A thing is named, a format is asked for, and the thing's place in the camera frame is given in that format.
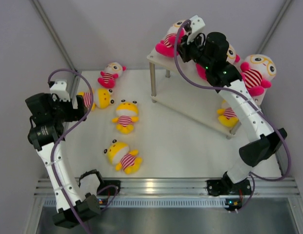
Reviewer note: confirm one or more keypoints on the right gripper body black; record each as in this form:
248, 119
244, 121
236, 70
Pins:
193, 51

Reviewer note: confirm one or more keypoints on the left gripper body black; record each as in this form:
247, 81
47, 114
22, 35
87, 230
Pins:
65, 110

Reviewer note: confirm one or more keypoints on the pink plush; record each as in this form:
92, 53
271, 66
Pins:
110, 74
259, 71
232, 58
166, 46

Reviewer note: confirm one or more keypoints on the yellow plush sideways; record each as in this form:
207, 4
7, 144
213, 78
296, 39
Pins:
101, 98

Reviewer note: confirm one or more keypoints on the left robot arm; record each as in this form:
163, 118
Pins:
76, 203

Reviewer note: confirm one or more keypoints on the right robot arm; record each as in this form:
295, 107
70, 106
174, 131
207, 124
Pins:
264, 138

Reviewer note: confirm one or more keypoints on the white two-tier shelf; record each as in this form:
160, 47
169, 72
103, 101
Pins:
171, 90

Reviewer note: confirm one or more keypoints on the yellow plush under shelf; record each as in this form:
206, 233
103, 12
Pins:
226, 115

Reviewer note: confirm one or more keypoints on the pink plush at table back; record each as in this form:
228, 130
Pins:
110, 74

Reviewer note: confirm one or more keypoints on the yellow plush centre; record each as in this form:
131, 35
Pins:
127, 114

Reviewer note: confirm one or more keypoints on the yellow plush front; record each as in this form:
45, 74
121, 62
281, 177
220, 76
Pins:
122, 158

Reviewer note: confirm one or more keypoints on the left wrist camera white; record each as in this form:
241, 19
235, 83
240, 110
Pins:
58, 91

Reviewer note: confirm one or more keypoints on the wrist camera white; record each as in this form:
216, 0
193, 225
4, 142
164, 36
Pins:
58, 91
196, 26

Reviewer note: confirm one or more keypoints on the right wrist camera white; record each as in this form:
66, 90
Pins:
196, 26

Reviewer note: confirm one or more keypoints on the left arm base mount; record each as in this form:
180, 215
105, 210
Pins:
108, 187

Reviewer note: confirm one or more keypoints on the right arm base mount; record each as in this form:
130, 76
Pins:
218, 187

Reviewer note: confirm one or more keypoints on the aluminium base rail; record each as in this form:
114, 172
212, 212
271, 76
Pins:
191, 192

